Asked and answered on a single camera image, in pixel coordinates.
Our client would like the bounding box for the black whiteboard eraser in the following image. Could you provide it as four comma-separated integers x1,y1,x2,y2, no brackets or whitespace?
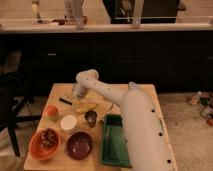
59,98,72,105

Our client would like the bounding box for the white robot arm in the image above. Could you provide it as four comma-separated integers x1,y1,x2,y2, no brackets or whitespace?
73,69,173,171

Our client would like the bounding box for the green plastic tray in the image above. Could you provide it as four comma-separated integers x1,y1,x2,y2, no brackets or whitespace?
99,114,131,168

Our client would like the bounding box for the yellow banana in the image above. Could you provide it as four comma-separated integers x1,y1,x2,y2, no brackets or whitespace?
76,103,97,114

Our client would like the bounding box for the dark metal cup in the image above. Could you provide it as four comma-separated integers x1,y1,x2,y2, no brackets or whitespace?
85,110,97,127

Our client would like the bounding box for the white round lid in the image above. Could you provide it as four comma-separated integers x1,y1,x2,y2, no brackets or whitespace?
60,115,77,131

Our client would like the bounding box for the small orange cup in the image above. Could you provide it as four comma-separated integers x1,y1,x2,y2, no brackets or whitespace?
44,105,59,120

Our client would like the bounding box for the dark red bowl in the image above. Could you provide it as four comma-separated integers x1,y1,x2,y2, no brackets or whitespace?
66,132,93,160

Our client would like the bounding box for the orange bowl with nuts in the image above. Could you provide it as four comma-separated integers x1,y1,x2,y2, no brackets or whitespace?
29,128,60,161

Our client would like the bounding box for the black office chair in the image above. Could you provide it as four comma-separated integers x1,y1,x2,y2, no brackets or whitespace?
0,75,41,157

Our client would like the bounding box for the dark counter cabinet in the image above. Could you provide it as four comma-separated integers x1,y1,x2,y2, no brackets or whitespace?
0,31,213,95

